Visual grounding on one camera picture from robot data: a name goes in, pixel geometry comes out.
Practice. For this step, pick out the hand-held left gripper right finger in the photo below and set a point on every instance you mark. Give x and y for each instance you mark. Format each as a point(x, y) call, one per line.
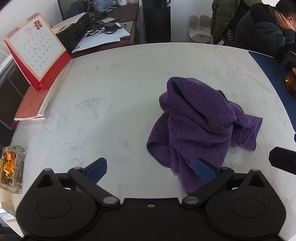
point(205, 172)

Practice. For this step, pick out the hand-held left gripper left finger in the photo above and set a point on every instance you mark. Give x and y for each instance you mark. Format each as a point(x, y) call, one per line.
point(97, 170)

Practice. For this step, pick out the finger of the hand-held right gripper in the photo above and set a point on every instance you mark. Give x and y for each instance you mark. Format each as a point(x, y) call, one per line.
point(284, 160)

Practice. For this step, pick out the purple towel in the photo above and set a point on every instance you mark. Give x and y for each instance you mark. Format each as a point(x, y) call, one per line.
point(196, 120)

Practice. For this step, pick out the glass teapot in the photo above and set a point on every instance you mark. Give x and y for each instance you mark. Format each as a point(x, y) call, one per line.
point(291, 80)

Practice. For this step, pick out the glass ashtray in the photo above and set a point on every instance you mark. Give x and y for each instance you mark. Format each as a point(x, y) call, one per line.
point(10, 169)

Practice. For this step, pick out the red book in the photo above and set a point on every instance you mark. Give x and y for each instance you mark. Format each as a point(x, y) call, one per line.
point(37, 102)

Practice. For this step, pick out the blue table mat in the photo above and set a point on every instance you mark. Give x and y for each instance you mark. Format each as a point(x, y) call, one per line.
point(266, 63)

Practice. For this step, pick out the white papers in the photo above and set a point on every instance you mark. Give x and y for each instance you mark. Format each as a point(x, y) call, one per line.
point(104, 38)

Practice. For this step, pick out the red desk calendar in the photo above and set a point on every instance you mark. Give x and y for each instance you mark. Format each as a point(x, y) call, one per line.
point(34, 48)

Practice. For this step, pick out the black printer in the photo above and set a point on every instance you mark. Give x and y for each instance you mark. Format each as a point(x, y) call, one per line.
point(74, 30)

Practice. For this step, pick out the grey seat cushion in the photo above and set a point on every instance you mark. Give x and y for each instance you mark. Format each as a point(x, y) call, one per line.
point(200, 29)

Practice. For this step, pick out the black power adapter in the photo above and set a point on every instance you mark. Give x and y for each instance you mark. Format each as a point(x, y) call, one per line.
point(110, 26)

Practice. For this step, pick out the dark wooden desk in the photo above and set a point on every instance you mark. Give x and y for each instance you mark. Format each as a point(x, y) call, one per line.
point(129, 16)

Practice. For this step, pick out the black cabinet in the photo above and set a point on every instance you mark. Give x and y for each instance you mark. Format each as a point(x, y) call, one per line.
point(157, 20)

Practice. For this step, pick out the green puffer jacket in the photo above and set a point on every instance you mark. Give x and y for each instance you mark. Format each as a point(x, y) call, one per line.
point(225, 11)

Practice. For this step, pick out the black monitor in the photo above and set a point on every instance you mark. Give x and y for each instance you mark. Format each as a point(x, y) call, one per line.
point(71, 8)

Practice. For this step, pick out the blue bag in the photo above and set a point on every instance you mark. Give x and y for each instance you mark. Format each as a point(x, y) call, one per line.
point(103, 4)

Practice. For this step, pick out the white mug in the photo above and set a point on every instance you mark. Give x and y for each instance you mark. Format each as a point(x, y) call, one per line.
point(122, 2)

